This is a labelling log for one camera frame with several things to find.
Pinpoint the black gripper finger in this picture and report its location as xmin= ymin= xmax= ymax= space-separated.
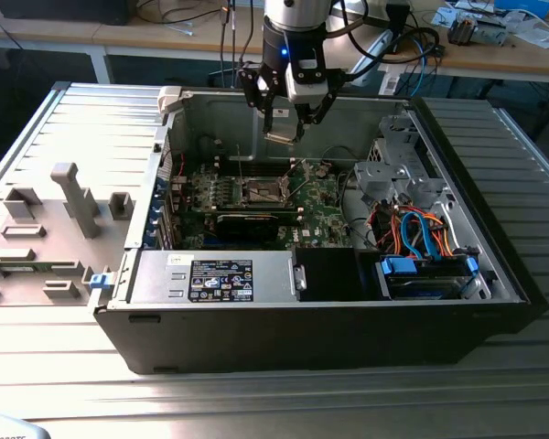
xmin=295 ymin=71 xmax=348 ymax=139
xmin=236 ymin=67 xmax=278 ymax=137

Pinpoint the pale slanted panel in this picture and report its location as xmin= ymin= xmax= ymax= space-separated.
xmin=342 ymin=30 xmax=393 ymax=89

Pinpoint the metal drive cage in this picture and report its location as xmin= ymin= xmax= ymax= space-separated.
xmin=352 ymin=113 xmax=447 ymax=209

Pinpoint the green motherboard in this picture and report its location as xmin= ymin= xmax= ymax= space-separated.
xmin=178 ymin=157 xmax=353 ymax=251

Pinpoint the black graphics card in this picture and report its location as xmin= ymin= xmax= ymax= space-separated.
xmin=214 ymin=210 xmax=280 ymax=243

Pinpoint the black monitor stand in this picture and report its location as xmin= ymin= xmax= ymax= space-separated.
xmin=383 ymin=2 xmax=413 ymax=56

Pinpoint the blue card retention latch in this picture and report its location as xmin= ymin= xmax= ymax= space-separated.
xmin=148 ymin=177 xmax=166 ymax=246

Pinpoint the black heat sink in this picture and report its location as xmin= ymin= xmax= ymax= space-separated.
xmin=447 ymin=13 xmax=477 ymax=47

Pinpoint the black plastic shroud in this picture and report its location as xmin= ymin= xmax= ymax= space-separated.
xmin=295 ymin=246 xmax=363 ymax=303

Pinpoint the wooden desk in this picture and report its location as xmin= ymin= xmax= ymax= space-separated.
xmin=0 ymin=8 xmax=266 ymax=83
xmin=378 ymin=17 xmax=549 ymax=84

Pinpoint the grey metal device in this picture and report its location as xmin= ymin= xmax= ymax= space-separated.
xmin=473 ymin=17 xmax=509 ymax=47

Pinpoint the grey power supply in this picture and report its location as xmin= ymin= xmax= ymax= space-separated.
xmin=127 ymin=250 xmax=298 ymax=305

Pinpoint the hard disk in blue carrier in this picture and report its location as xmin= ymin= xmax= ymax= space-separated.
xmin=377 ymin=255 xmax=480 ymax=301

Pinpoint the black PC case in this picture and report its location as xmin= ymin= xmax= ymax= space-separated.
xmin=93 ymin=84 xmax=549 ymax=376

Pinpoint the blue box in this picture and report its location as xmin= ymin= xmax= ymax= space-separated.
xmin=493 ymin=0 xmax=549 ymax=17

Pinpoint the blue case latch clip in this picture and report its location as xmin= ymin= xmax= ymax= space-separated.
xmin=89 ymin=273 xmax=115 ymax=292

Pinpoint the grey parts rack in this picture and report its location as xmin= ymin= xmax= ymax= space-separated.
xmin=0 ymin=162 xmax=136 ymax=308

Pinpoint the green RAM stick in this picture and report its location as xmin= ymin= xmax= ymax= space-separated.
xmin=2 ymin=262 xmax=54 ymax=275

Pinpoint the pale grey device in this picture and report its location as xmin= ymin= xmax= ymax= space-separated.
xmin=0 ymin=412 xmax=51 ymax=439

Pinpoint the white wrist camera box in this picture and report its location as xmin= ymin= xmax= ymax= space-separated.
xmin=285 ymin=59 xmax=328 ymax=104

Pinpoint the beige case latch handle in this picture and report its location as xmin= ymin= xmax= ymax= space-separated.
xmin=157 ymin=85 xmax=184 ymax=113

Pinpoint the blue wire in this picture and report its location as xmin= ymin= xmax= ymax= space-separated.
xmin=400 ymin=209 xmax=443 ymax=261

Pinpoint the orange wire bundle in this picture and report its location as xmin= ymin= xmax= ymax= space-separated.
xmin=391 ymin=205 xmax=457 ymax=257

